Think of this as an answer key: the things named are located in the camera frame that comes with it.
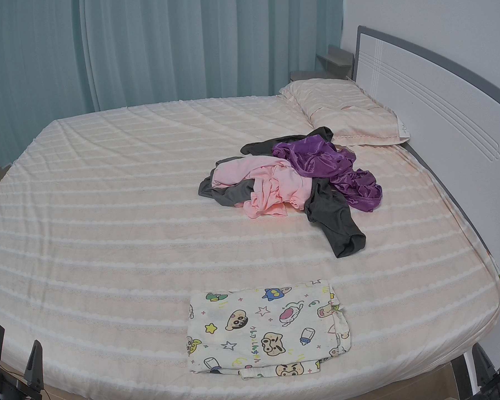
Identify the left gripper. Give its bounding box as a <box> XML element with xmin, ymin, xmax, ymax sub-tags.
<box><xmin>0</xmin><ymin>325</ymin><xmax>45</xmax><ymax>400</ymax></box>

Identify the white printed pyjama top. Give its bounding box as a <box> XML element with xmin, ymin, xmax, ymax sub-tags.
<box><xmin>186</xmin><ymin>279</ymin><xmax>353</xmax><ymax>381</ymax></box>

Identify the bed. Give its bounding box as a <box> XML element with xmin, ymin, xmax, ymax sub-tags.
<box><xmin>0</xmin><ymin>25</ymin><xmax>500</xmax><ymax>400</ymax></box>

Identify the dark grey garment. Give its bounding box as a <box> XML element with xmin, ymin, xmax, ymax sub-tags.
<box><xmin>198</xmin><ymin>126</ymin><xmax>367</xmax><ymax>259</ymax></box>

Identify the purple garment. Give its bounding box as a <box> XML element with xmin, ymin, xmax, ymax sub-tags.
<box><xmin>272</xmin><ymin>137</ymin><xmax>383</xmax><ymax>214</ymax></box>

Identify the pink garment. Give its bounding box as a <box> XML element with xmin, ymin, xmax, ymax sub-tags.
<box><xmin>211</xmin><ymin>155</ymin><xmax>313</xmax><ymax>220</ymax></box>

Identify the cream pillow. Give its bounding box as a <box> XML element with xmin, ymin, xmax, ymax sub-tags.
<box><xmin>278</xmin><ymin>78</ymin><xmax>411</xmax><ymax>147</ymax></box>

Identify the grey bedside table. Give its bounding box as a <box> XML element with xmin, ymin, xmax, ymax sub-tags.
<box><xmin>289</xmin><ymin>44</ymin><xmax>355</xmax><ymax>83</ymax></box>

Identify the blue-green curtain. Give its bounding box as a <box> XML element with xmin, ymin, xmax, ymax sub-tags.
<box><xmin>0</xmin><ymin>0</ymin><xmax>345</xmax><ymax>168</ymax></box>

